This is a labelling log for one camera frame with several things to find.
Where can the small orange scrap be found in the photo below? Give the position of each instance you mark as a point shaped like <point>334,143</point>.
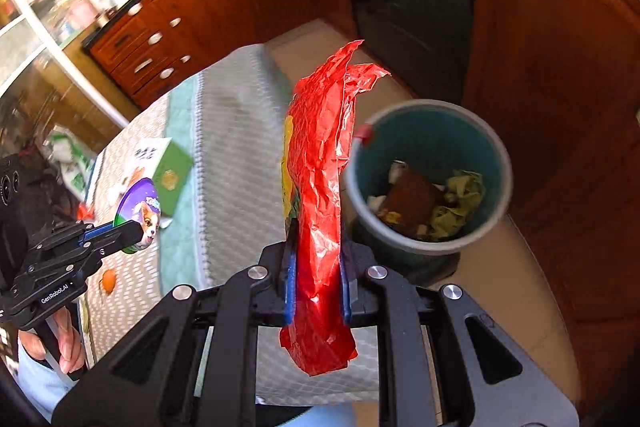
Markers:
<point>108,281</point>

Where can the green cardboard food box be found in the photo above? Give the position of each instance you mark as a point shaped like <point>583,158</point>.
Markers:
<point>172,179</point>

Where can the brown red snack packet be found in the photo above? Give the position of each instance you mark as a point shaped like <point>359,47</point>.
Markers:
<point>410,202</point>

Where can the patterned grey teal tablecloth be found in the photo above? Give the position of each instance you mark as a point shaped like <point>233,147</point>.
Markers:
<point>235,147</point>

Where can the pale green woven bundle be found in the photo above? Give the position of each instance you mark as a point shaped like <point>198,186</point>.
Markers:
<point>467,187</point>

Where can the light blue jacket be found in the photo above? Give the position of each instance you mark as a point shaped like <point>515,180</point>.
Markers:
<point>320,416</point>

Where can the glass sliding door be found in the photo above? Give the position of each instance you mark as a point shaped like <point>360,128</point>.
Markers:
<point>45,37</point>

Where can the person's left hand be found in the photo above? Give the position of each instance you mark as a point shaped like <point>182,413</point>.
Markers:
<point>67,339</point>

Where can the person's left forearm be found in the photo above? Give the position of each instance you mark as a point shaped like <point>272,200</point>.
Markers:
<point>35,387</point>

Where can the beige paper cup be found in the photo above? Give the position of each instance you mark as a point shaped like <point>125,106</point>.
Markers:
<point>445,222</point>

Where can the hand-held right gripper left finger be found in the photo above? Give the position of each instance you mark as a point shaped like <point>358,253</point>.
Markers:
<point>289,277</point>

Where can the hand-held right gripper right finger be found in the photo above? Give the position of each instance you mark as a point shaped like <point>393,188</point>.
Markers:
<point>347,287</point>

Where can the grey teal plastic bin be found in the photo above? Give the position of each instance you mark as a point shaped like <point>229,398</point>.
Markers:
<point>425,132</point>

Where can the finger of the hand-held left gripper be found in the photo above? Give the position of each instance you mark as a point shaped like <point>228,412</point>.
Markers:
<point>100,232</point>
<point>122,240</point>

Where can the built-in black oven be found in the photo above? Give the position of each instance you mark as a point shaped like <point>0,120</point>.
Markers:
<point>410,7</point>

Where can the red plastic bag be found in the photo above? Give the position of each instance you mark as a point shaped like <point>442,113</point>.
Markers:
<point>320,187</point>

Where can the white green printed sack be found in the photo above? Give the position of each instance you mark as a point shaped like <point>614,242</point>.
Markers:
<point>70,152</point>

